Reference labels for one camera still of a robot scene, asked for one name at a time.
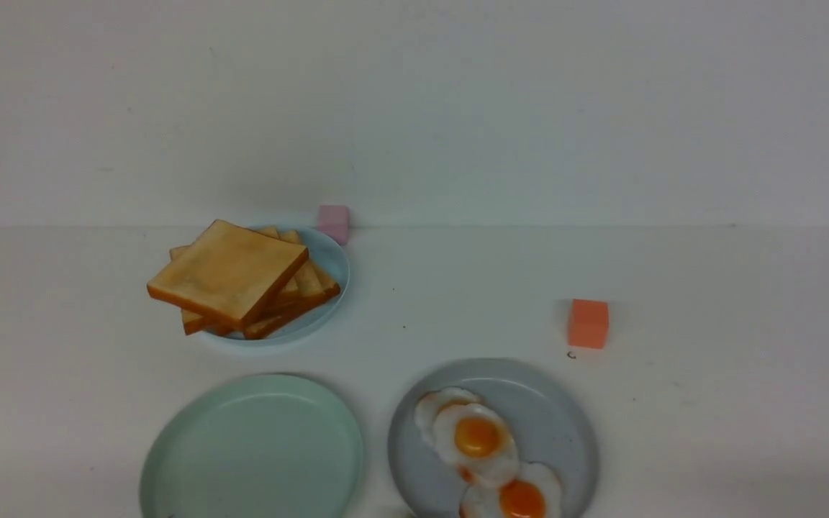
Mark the toast slice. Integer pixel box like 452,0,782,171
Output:
243,261,341,340
147,219,309,330
181,225,302,335
181,226,340,339

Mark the fried egg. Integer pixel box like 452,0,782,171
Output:
458,462,563,517
414,386,520,489

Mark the light blue plate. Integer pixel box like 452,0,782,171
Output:
193,226,350,354

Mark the pink foam cube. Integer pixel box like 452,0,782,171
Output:
316,204,350,246

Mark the orange foam cube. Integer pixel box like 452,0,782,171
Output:
567,299,611,350

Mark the grey plate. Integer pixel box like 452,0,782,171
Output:
387,358,601,517

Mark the mint green plate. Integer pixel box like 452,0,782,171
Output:
139,373,366,517

